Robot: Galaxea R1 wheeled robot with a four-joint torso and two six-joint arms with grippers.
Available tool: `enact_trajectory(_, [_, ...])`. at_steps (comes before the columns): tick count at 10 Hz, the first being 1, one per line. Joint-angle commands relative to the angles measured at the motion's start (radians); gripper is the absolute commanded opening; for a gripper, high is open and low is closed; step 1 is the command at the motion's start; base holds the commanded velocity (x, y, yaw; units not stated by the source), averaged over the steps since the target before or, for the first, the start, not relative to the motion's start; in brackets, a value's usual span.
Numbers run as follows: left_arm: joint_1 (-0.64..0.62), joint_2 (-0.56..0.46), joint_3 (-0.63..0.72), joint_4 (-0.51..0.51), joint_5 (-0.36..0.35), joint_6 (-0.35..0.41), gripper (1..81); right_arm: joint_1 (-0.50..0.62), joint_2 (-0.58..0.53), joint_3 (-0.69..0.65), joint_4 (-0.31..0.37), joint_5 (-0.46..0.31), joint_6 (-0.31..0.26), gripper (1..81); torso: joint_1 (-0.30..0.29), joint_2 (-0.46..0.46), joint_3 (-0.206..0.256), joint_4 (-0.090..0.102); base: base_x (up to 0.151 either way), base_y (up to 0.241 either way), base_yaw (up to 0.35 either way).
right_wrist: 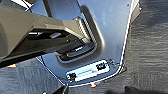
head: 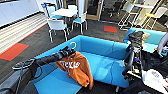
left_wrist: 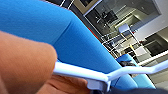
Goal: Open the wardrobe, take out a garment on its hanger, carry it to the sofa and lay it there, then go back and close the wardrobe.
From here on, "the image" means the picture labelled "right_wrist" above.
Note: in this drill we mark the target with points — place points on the thick grey robot torso limb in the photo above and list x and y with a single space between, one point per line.
26 30

